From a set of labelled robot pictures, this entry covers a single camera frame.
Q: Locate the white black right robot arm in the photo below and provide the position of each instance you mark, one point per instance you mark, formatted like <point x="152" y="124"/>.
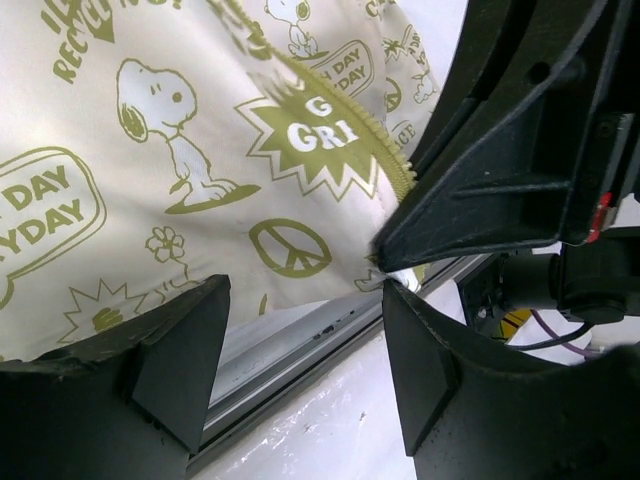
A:
<point x="591" y="284"/>

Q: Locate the cream green printed hooded jacket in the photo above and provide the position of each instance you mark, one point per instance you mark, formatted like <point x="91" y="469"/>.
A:
<point x="148" y="145"/>

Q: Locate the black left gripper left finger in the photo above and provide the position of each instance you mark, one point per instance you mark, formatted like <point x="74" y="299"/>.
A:
<point x="128" y="403"/>

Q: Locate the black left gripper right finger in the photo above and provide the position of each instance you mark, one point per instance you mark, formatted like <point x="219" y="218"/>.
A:
<point x="473" y="408"/>

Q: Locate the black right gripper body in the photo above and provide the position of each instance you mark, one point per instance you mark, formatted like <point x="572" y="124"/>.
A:
<point x="513" y="46"/>

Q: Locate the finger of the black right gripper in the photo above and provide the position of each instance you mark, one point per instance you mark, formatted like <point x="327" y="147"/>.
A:
<point x="498" y="174"/>

